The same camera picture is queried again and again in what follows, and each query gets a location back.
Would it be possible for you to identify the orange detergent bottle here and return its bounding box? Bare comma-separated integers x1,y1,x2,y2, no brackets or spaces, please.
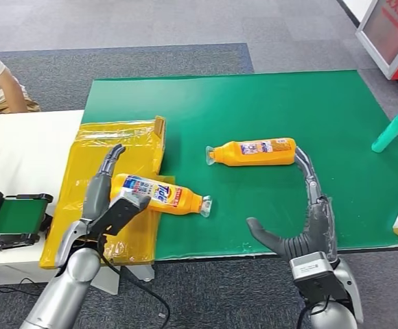
110,173,213,219
205,136,298,167

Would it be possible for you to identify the green table mat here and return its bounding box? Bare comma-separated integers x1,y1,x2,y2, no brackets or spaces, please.
82,69,398,260

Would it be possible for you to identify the red and white sign stand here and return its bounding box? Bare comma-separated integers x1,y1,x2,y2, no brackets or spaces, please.
355,0,398,82

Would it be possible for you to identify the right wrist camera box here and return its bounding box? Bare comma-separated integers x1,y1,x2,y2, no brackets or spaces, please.
289,252,348,306

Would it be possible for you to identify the teal green tube bottle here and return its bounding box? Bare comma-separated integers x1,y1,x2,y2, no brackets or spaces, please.
371,108,398,154

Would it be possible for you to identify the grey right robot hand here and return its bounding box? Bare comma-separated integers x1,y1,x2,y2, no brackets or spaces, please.
246,146,339,265

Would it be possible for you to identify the yellow taped cardboard ramp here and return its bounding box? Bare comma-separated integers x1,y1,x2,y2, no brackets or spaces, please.
39,115,176,270

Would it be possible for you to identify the small green conveyor belt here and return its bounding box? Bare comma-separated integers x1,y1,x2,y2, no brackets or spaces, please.
0,193,55,251

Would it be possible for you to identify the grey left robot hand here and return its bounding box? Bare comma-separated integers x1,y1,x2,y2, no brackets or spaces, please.
82,144,126,223

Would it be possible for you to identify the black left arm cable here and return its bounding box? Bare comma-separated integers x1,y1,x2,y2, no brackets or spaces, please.
98,236,171,329

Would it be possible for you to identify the white table support bracket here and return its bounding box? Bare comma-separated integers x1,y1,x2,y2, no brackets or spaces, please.
91,265,121,296
125,264,155,283

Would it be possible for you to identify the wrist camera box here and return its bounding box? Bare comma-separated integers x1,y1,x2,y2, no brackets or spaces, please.
289,252,348,306
89,191,151,239

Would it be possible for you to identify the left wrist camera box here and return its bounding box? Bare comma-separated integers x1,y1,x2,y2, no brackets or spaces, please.
89,191,151,239

